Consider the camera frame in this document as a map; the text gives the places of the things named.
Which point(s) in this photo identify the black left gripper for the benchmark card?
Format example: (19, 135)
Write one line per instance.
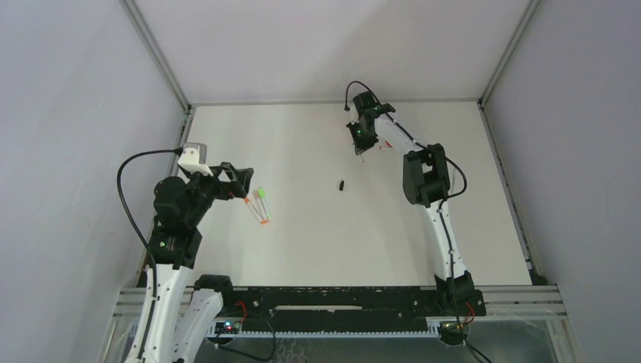
(220, 181)

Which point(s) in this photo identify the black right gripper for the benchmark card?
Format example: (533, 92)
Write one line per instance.
(364, 134)

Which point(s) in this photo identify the white pen orange tip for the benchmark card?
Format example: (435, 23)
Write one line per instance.
(259, 204)

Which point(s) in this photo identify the white pen peach end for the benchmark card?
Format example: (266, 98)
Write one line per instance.
(254, 210)

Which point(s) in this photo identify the white pen green end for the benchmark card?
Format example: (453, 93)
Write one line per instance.
(265, 207)

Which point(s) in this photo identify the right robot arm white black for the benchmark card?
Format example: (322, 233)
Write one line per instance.
(425, 182)

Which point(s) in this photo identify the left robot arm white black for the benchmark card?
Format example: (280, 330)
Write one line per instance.
(178, 310)

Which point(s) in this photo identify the small circuit board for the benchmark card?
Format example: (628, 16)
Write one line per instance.
(227, 328)

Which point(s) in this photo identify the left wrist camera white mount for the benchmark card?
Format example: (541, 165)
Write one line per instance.
(193, 159)

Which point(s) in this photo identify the aluminium frame profile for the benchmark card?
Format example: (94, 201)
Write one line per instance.
(169, 241)

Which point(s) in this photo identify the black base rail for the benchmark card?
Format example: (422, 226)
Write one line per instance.
(349, 310)

